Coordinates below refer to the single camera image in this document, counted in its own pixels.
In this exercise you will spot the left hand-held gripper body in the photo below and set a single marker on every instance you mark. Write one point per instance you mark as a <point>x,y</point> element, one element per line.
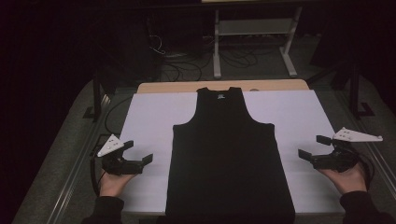
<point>120,166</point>

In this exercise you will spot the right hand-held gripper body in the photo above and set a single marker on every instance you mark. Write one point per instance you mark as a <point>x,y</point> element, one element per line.
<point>337,160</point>

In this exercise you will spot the black tank top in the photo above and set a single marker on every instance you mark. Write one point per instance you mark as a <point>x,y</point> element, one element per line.
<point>224,155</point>

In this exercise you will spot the person's left hand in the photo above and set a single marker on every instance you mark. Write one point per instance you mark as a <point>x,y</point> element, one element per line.
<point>112,185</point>

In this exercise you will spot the person's right hand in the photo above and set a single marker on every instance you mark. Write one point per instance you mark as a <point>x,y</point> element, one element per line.
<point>350,182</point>

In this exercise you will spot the white table cover sheet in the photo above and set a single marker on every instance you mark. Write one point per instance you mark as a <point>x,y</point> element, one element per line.
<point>149,118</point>

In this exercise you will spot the black metal stand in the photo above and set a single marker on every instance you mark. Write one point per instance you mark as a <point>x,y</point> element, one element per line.
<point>97,99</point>
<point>354,93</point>

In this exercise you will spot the metal floor rail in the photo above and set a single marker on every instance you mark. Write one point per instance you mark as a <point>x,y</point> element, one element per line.
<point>71,183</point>
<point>378,168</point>

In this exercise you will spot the grey metal stand frame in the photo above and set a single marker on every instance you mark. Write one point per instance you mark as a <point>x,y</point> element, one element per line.
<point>255,27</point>

